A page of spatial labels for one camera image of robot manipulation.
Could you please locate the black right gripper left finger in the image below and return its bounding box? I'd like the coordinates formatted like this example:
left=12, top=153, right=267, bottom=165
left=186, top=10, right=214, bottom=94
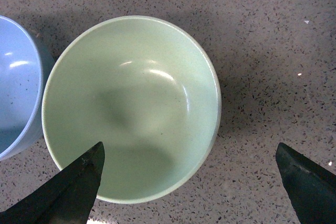
left=1, top=142, right=105, bottom=223

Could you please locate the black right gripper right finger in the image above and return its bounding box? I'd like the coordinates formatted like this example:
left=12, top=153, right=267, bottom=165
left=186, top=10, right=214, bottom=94
left=276, top=143, right=335, bottom=223

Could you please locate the blue bowl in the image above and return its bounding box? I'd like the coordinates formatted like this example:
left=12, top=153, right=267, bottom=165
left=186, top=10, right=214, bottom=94
left=1, top=16, right=55, bottom=160

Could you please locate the green bowl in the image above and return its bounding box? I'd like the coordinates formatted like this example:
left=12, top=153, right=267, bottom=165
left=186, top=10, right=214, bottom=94
left=42, top=16, right=222, bottom=204

